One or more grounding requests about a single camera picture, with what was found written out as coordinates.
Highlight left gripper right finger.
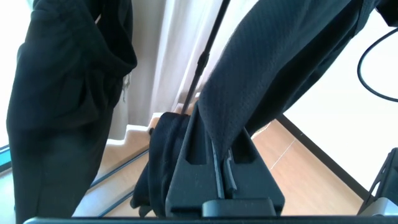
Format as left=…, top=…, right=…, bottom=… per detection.
left=222, top=127, right=286, bottom=216

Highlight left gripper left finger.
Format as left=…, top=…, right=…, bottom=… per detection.
left=165, top=105, right=225, bottom=218

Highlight black garment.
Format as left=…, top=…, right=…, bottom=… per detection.
left=130, top=0, right=398, bottom=218

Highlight black shorts with white logo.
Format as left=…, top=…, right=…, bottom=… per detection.
left=6, top=0, right=138, bottom=223

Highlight black clothes rack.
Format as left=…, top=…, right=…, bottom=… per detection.
left=89, top=0, right=231, bottom=218

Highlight beige curtain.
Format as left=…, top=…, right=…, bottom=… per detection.
left=108, top=0, right=259, bottom=141

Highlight window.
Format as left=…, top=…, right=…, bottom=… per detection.
left=0, top=0, right=34, bottom=174

